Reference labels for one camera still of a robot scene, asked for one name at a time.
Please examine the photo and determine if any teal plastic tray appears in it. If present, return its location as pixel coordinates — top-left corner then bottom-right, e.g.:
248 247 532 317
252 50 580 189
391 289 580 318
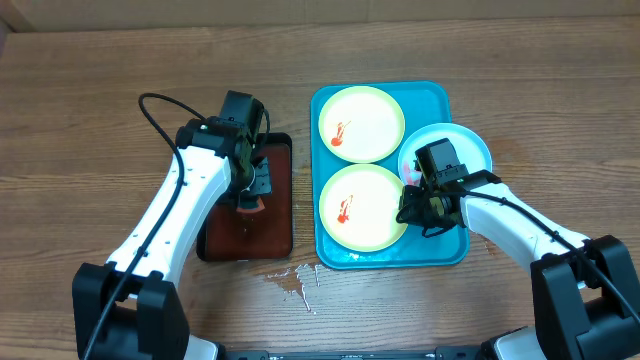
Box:
310 81 470 270

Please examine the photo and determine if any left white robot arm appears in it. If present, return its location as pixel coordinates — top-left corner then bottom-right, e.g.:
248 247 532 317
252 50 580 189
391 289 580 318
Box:
72 116 264 360

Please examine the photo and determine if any orange and green sponge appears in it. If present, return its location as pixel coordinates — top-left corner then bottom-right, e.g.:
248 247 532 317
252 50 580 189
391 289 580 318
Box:
236 197 265 214

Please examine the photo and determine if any light blue plate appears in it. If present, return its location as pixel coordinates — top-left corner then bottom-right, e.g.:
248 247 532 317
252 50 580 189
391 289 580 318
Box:
397 123 493 185

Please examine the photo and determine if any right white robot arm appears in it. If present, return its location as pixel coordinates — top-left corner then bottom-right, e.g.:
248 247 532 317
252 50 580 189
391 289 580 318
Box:
396 170 639 359

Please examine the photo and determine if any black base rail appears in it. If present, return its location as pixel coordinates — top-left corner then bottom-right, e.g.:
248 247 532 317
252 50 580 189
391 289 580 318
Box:
218 346 483 360

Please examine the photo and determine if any black tray with red water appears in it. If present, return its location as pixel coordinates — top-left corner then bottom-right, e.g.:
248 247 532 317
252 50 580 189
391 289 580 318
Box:
196 133 293 262

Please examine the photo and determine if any yellow plate with ketchup far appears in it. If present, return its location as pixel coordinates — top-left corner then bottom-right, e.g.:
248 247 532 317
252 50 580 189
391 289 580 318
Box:
317 85 406 163

